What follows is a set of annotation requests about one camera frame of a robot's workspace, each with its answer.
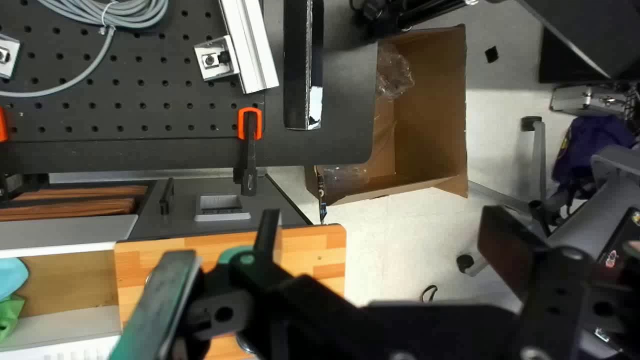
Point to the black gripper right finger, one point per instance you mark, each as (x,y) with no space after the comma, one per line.
(511,243)

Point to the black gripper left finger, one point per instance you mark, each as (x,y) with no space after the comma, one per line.
(156,306)

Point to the grey office chair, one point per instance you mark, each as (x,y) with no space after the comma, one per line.
(592,213)

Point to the purple fabric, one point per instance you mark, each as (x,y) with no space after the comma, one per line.
(592,137)

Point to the green cloth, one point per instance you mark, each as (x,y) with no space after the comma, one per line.
(11,319)

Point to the teal cloth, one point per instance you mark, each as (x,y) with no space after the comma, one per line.
(12,276)

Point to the brown cardboard box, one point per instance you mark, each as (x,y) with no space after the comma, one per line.
(426,112)

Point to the wooden countertop beside sink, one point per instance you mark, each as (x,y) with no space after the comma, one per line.
(313,251)

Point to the black perforated pegboard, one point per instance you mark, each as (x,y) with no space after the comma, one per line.
(132,101)

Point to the aluminium extrusion bar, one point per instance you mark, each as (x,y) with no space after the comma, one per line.
(250,42)

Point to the silver corner bracket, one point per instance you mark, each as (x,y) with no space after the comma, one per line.
(215,58)
(7,56)

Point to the black frame bar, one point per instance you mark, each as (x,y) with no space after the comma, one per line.
(296,66)

